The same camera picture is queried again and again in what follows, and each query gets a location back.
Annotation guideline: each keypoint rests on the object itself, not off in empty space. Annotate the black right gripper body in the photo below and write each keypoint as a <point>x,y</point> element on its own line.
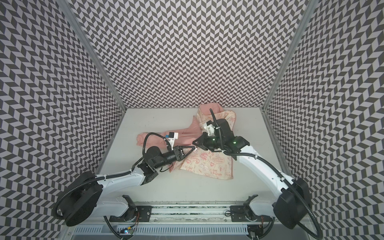
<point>204,141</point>

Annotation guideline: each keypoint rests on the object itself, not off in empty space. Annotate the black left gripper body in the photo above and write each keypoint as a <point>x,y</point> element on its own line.
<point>166,157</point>

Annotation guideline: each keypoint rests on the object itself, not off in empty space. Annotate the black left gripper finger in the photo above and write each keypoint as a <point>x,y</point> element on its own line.
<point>184,149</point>
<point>182,156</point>

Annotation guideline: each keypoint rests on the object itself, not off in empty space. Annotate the pink Snoopy zip jacket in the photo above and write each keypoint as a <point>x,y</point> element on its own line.
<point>201,162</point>

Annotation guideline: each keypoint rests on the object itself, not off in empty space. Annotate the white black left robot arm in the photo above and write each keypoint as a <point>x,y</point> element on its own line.
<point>91,195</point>

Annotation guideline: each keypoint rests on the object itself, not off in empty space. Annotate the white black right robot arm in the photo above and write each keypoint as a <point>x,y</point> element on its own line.
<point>283,204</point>

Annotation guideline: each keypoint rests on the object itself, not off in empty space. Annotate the small green circuit board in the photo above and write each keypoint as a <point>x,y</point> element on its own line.
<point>127,231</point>

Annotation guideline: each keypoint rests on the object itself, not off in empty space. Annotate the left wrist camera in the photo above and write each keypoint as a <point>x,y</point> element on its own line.
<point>172,136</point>

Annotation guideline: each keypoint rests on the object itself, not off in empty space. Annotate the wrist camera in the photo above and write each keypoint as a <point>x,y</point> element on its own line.
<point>212,129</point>
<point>172,136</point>

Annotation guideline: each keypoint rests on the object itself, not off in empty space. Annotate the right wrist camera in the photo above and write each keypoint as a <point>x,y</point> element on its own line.
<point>212,129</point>

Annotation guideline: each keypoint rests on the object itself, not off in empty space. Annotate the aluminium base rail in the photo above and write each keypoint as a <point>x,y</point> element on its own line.
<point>171,212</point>

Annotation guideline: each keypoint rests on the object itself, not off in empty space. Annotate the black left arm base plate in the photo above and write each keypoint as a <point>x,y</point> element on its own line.
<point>141,213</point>

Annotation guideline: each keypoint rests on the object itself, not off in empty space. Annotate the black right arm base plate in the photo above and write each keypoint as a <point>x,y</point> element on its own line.
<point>245,214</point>

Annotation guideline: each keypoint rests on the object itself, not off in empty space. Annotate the aluminium corner post right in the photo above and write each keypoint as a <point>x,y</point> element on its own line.
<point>309,11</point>

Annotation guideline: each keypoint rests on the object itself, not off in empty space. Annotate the aluminium corner post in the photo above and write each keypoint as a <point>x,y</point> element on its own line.
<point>309,11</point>
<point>69,14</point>

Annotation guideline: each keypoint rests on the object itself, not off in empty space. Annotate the aluminium corner post left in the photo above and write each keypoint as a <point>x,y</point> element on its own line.
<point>69,14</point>

